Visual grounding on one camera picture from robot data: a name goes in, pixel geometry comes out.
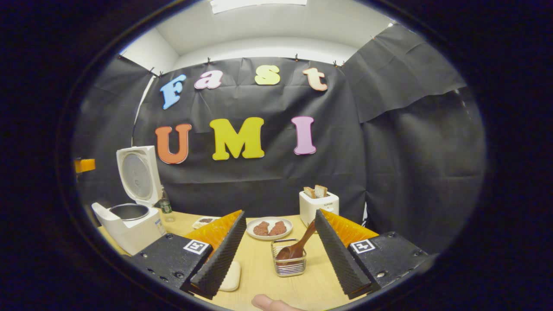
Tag white round plate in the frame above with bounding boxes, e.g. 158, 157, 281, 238
246, 216, 293, 241

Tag black backdrop cloth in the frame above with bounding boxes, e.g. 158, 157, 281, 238
73, 24, 488, 255

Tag white toaster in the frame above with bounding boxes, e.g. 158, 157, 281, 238
299, 190, 340, 228

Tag large ceiling light panel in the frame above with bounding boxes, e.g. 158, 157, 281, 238
210, 0, 308, 14

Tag brown wooden spoon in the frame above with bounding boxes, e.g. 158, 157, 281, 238
276, 219, 317, 262

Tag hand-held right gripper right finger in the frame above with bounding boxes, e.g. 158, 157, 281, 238
315, 209, 434, 300

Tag white divided condiment dish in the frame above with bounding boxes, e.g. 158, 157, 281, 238
192, 216, 222, 229

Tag white rice cooker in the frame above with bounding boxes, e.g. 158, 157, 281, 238
91, 146, 167, 256

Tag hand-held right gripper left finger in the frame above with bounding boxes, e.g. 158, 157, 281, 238
130, 210, 247, 300

